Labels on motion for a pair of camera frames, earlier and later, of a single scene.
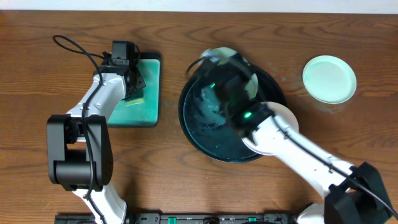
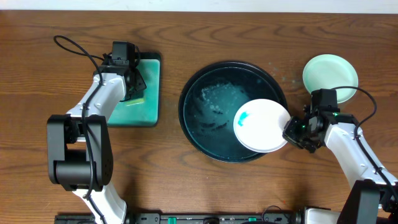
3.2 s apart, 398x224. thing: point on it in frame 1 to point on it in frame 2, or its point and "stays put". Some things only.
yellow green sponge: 138,101 stays put
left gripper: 137,83 stays put
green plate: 329,79 stays put
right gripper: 237,65 to 288,133
